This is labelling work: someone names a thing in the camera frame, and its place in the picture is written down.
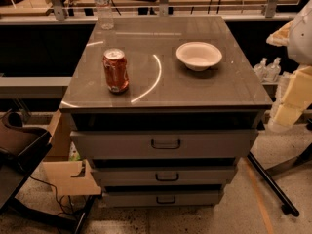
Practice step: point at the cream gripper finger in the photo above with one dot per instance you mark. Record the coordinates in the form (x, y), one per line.
(281, 36)
(293, 97)

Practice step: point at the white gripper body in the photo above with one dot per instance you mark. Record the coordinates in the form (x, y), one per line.
(301, 39)

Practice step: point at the red coke can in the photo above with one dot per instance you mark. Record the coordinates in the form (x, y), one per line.
(115, 69)

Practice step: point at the right clear sanitizer bottle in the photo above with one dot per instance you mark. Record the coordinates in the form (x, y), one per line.
(272, 70)

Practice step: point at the clear sanitizer bottle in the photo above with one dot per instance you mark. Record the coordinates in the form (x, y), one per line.
(259, 69)
(272, 70)

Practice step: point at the left clear sanitizer bottle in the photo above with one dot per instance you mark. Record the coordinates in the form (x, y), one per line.
(259, 69)

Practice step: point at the clear plastic water bottle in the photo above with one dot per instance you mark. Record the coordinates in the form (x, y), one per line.
(104, 14)

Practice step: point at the white paper bowl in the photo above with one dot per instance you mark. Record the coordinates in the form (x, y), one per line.
(198, 56)

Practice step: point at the grey drawer cabinet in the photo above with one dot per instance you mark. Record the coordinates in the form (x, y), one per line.
(163, 94)

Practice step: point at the middle grey drawer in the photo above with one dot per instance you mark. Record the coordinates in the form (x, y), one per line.
(163, 176)

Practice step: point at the grey drawer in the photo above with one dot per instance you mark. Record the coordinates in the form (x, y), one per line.
(162, 199)
(163, 144)
(163, 176)

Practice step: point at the top grey drawer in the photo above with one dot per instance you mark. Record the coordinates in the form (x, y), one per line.
(163, 144)

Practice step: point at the bottom grey drawer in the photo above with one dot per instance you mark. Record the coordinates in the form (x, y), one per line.
(162, 199)

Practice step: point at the open cardboard box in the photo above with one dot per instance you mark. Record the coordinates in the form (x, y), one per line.
(70, 176)

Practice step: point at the dark brown chair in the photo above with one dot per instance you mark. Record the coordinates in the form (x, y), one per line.
(21, 150)

